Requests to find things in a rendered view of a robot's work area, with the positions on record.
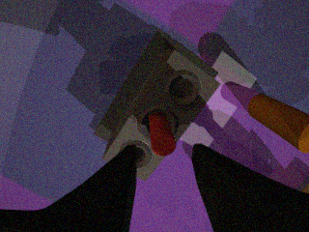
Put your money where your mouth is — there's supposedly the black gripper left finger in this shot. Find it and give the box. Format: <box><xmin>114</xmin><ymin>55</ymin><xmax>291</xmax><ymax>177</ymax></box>
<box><xmin>0</xmin><ymin>146</ymin><xmax>136</xmax><ymax>232</ymax></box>

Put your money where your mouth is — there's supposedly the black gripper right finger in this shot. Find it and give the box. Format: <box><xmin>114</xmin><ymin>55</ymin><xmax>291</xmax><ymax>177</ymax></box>
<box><xmin>192</xmin><ymin>144</ymin><xmax>309</xmax><ymax>232</ymax></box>

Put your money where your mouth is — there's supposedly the dark red peg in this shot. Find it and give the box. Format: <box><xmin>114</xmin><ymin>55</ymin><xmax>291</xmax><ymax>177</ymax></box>
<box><xmin>148</xmin><ymin>112</ymin><xmax>177</xmax><ymax>156</ymax></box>

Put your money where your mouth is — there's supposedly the orange-brown cylinder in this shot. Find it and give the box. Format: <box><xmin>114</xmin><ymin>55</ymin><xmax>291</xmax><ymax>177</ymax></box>
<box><xmin>247</xmin><ymin>94</ymin><xmax>309</xmax><ymax>154</ymax></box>

